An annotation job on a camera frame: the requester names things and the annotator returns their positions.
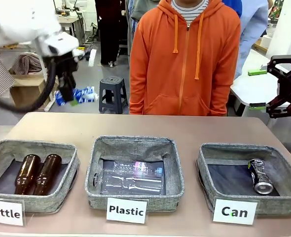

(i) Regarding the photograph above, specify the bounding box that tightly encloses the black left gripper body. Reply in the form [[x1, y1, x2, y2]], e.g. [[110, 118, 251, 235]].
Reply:
[[42, 52, 79, 75]]

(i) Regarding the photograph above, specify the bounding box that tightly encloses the printed aluminium drink can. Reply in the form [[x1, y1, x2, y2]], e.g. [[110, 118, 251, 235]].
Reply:
[[248, 158, 275, 195]]

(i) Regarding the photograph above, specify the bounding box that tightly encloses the brown glass bottle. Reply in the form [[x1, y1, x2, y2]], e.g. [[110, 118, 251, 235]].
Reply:
[[14, 154, 41, 196], [34, 154, 63, 196]]

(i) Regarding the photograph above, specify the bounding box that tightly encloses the small pink-label plastic bottle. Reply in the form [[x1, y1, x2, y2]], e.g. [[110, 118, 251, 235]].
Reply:
[[112, 160, 164, 174]]

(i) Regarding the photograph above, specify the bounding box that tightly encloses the large clear plastic bottle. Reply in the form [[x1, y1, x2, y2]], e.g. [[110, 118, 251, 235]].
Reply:
[[92, 168, 165, 193]]

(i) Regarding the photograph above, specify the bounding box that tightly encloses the grey fabric bottle basket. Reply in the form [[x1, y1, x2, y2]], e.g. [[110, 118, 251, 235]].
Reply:
[[0, 139, 81, 214]]

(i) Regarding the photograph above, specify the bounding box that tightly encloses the grey fabric can basket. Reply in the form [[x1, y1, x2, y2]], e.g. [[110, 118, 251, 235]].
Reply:
[[196, 143, 291, 217]]

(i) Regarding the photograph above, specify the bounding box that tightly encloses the grey fabric plastic basket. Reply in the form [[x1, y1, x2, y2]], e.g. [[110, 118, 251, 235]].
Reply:
[[85, 135, 185, 212]]

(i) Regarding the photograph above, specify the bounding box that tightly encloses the white Can label card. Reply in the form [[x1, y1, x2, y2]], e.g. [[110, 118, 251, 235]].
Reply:
[[212, 198, 258, 225]]

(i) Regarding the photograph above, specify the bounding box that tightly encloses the blue white plastic package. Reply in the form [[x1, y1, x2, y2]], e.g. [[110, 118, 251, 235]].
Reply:
[[54, 85, 99, 107]]

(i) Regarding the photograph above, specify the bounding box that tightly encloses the white clothes table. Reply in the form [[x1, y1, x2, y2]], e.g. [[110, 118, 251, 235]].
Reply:
[[0, 41, 50, 83]]

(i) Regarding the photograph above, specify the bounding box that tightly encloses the white paper roll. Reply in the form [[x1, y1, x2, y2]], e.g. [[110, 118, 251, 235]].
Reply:
[[261, 34, 274, 49]]

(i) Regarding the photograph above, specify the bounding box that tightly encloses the plaid cloth heap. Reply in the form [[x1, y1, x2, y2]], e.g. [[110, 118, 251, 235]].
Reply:
[[11, 52, 44, 75]]

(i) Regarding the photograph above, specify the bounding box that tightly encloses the large cardboard box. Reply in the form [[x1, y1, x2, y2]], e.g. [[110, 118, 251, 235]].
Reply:
[[9, 73, 60, 110]]

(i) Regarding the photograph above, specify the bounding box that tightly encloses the white rounded side table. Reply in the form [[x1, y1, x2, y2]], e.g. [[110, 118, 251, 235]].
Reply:
[[229, 48, 291, 124]]

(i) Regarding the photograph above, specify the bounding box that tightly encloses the grey plastic stool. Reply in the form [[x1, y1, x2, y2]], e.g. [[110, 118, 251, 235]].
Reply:
[[98, 76, 129, 114]]

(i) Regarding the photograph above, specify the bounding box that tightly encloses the white background work table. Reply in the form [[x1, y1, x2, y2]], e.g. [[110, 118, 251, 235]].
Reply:
[[57, 14, 80, 45]]

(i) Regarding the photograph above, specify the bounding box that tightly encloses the bystander in light blue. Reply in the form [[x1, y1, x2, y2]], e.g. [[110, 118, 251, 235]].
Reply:
[[221, 0, 270, 80]]

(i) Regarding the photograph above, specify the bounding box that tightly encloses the bystander in black clothes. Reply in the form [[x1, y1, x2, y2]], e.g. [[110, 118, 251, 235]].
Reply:
[[95, 0, 129, 68]]

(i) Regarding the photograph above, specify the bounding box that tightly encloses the grey hanging coat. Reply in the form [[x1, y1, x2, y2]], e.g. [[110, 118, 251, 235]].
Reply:
[[126, 0, 162, 47]]

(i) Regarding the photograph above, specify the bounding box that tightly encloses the person in orange hoodie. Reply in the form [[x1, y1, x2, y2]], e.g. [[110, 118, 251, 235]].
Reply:
[[129, 0, 242, 117]]

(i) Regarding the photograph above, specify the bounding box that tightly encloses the white Plastic label card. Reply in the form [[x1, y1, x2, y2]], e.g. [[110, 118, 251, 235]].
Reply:
[[106, 197, 148, 225]]

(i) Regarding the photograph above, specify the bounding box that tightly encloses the white Bottle label card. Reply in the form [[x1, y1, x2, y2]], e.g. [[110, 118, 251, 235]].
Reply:
[[0, 198, 26, 227]]

